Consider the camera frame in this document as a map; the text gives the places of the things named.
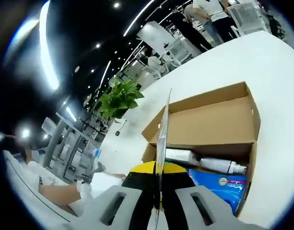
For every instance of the white mesh office chair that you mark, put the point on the white mesh office chair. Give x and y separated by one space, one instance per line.
247 16
180 51

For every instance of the row of white office chairs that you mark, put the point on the row of white office chairs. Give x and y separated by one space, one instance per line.
70 148

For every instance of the silver cylinder bottle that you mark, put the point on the silver cylinder bottle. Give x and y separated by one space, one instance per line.
218 164

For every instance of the dark patterned packet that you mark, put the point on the dark patterned packet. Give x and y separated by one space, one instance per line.
162 134

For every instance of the blue white box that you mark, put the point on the blue white box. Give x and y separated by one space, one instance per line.
97 153

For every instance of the white carton with green stripe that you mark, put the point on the white carton with green stripe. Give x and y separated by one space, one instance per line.
180 155

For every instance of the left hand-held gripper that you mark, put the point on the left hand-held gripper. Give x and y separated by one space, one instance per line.
106 180

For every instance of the blue foil pouch soft item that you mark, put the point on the blue foil pouch soft item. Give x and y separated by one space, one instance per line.
216 184

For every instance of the green potted plant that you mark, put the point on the green potted plant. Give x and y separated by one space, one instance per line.
120 98

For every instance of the person's left hand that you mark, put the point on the person's left hand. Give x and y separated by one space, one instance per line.
84 189

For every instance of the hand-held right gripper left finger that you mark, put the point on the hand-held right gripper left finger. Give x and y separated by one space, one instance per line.
94 215

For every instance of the white standing board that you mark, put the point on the white standing board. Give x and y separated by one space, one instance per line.
154 31

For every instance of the brown cardboard shoe box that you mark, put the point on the brown cardboard shoe box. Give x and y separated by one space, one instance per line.
209 124

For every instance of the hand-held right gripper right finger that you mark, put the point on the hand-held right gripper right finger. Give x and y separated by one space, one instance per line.
221 210

